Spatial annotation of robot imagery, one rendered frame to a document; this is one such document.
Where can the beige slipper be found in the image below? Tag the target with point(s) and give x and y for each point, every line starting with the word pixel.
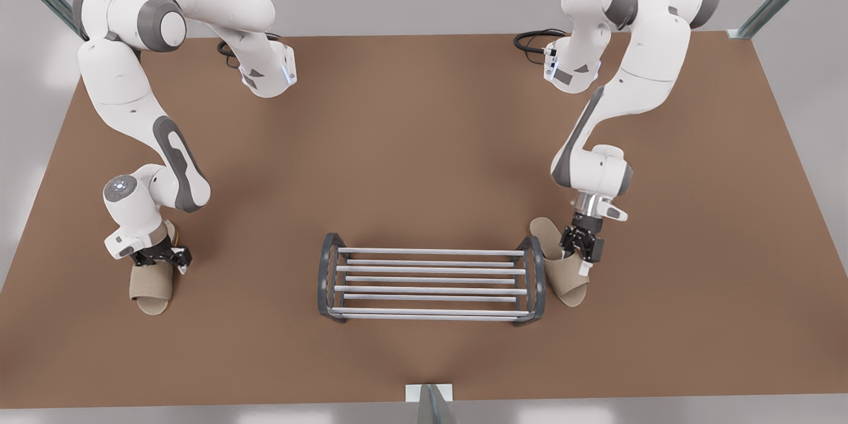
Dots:
pixel 560 265
pixel 152 285

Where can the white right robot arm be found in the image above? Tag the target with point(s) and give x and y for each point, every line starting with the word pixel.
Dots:
pixel 126 89

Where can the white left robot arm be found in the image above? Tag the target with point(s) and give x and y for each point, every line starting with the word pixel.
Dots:
pixel 642 46

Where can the grey metal shoe rack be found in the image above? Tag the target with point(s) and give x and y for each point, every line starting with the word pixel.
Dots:
pixel 430 278

